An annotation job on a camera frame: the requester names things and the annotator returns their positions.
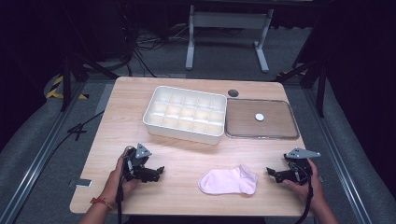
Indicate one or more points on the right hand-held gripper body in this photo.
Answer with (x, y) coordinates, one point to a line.
(297, 174)

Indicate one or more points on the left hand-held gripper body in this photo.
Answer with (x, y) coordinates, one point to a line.
(137, 169)

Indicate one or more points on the pink sock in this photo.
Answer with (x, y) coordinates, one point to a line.
(227, 182)

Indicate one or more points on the white divided storage box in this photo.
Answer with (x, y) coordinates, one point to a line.
(186, 113)

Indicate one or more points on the person's right hand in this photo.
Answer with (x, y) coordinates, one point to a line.
(313, 191)

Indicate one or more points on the person's left hand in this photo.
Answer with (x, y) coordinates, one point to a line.
(116, 183)

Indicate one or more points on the grey tape piece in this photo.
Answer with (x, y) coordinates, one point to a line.
(80, 183)
(321, 179)

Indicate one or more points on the clear plastic box lid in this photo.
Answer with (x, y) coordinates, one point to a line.
(246, 124)

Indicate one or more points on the white round disc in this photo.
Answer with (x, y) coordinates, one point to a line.
(259, 117)

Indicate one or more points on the black metal stand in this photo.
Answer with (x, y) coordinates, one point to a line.
(66, 87)
(320, 93)

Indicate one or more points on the aluminium floor rail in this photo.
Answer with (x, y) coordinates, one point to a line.
(339, 155)
(40, 155)

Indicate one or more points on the white metal desk frame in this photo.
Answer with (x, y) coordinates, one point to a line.
(230, 20)

